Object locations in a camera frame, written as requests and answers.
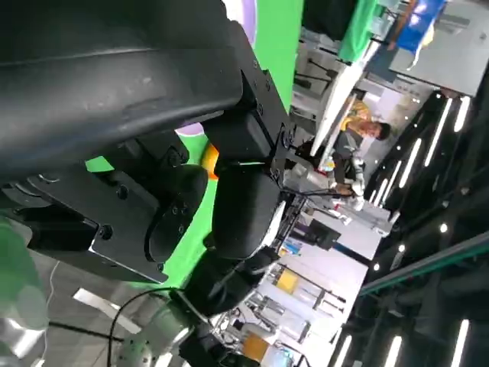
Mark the black-skirted table with green cloth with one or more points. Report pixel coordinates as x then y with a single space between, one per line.
359 26

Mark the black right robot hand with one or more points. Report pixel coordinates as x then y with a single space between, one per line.
221 283

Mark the person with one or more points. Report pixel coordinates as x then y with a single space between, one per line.
345 145

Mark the green table cloth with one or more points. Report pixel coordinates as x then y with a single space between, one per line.
279 38

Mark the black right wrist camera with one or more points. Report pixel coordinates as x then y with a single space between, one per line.
206 348

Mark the lilac plate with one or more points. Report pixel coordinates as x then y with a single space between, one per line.
250 19

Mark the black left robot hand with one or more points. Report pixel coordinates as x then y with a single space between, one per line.
114 76

